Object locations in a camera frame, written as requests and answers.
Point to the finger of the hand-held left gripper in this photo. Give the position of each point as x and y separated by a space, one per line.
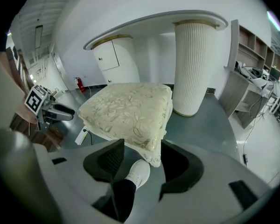
65 111

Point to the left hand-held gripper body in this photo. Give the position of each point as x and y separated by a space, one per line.
35 99

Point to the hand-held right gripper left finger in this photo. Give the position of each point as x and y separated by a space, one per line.
102 162

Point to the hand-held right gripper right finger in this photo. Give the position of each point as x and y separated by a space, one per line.
186 169

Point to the person's left forearm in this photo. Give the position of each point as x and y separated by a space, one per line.
25 112

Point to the red fire extinguisher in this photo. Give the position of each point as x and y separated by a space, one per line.
79 84

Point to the white power strip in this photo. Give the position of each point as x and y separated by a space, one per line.
80 137

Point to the person's right white shoe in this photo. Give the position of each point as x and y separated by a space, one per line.
138 171

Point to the white door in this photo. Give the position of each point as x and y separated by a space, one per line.
59 69

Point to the person's right leg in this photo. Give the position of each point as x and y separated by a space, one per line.
123 199

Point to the long black ceiling lamp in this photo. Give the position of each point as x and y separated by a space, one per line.
39 36

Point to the grey wooden shelf desk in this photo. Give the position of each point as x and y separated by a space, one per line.
238 94

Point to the white curved device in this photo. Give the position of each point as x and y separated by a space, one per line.
243 69

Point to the spare hand-held gripper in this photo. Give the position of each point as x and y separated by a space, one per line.
265 76

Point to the black computer monitor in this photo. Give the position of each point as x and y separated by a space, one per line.
275 73

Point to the ceiling panel light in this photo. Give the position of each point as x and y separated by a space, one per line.
275 21

